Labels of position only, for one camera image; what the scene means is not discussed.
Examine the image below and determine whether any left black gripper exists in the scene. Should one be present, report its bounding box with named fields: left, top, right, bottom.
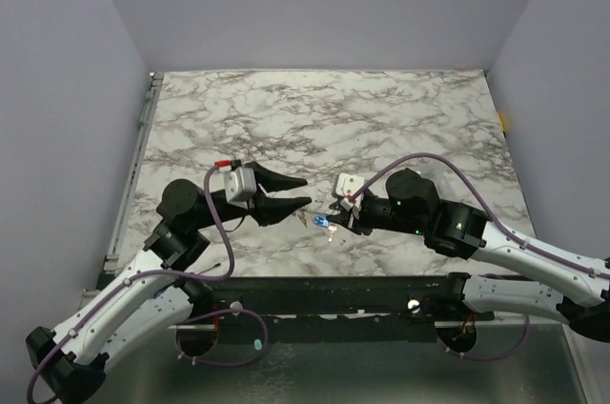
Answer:
left=193, top=162, right=313, bottom=231

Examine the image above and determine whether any key with blue tag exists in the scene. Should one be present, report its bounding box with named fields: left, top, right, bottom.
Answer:
left=313, top=215, right=337, bottom=242

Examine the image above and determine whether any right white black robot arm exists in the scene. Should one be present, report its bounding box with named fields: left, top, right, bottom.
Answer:
left=330, top=170, right=609, bottom=342

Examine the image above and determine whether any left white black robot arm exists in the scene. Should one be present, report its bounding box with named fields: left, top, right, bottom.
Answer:
left=26, top=160, right=312, bottom=403

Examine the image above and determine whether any small black screwdriver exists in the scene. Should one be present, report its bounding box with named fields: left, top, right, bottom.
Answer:
left=199, top=263, right=221, bottom=274

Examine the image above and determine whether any clear plastic bag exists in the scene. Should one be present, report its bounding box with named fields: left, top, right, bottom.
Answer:
left=415, top=167, right=451, bottom=193

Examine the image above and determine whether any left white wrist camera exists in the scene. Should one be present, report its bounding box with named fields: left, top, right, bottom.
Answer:
left=223, top=167, right=257, bottom=204

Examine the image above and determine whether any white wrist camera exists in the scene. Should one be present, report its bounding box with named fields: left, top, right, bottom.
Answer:
left=223, top=167, right=257, bottom=204
left=333, top=172, right=365, bottom=210

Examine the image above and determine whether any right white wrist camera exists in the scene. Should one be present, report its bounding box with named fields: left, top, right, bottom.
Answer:
left=333, top=172, right=365, bottom=210

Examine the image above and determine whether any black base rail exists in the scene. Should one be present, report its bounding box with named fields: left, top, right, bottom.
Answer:
left=175, top=273, right=508, bottom=348

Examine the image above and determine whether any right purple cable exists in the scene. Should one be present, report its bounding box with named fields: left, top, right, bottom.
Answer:
left=347, top=151, right=610, bottom=361

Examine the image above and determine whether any purple cable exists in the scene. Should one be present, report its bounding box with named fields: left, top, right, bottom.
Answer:
left=26, top=161, right=269, bottom=404
left=347, top=151, right=610, bottom=361

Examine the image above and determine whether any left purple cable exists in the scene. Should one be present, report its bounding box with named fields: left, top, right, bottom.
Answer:
left=26, top=161, right=269, bottom=404

